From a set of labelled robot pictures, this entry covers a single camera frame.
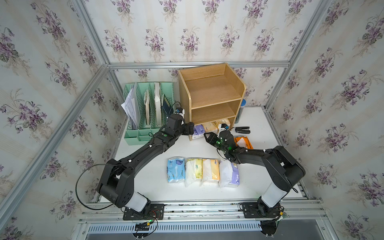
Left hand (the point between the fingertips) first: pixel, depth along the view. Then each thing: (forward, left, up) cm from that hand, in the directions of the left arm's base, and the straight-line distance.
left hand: (189, 124), depth 85 cm
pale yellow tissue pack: (+7, -16, -12) cm, 21 cm away
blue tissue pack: (-21, +8, -15) cm, 26 cm away
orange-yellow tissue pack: (-21, -12, -14) cm, 28 cm away
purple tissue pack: (+5, -6, -13) cm, 16 cm away
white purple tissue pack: (-24, -21, -13) cm, 35 cm away
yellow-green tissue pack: (-22, -2, -15) cm, 26 cm away
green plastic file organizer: (+1, +37, -15) cm, 40 cm away
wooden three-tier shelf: (+11, -12, +12) cm, 20 cm away
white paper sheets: (+9, +34, +5) cm, 35 cm away
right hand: (-2, -11, -9) cm, 14 cm away
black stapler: (+9, -37, -18) cm, 42 cm away
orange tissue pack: (-4, -34, -12) cm, 36 cm away
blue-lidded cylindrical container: (+9, -31, +8) cm, 34 cm away
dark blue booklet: (+17, +15, -5) cm, 23 cm away
